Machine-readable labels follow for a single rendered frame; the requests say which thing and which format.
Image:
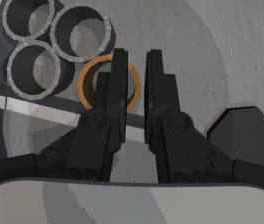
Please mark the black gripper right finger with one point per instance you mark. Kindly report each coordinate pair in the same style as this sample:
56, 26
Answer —
189, 157

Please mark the bronze bushing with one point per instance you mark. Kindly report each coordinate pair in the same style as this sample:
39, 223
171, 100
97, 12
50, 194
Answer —
85, 82

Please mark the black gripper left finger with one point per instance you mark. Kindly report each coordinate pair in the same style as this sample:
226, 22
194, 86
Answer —
80, 154

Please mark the grey metal ring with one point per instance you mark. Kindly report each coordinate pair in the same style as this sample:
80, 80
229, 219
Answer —
16, 15
65, 21
20, 71

